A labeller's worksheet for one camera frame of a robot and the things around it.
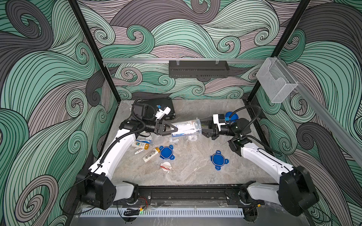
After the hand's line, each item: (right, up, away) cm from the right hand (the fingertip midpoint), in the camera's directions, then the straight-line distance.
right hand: (195, 127), depth 64 cm
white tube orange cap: (-22, -18, +25) cm, 38 cm away
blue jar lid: (+17, -24, +23) cm, 37 cm away
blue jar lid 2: (-16, -20, +27) cm, 37 cm away
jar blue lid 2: (+31, +3, +30) cm, 43 cm away
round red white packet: (-15, -26, +20) cm, 36 cm away
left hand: (-9, -2, -1) cm, 9 cm away
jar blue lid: (-4, 0, -3) cm, 5 cm away
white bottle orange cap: (-31, -15, +25) cm, 43 cm away
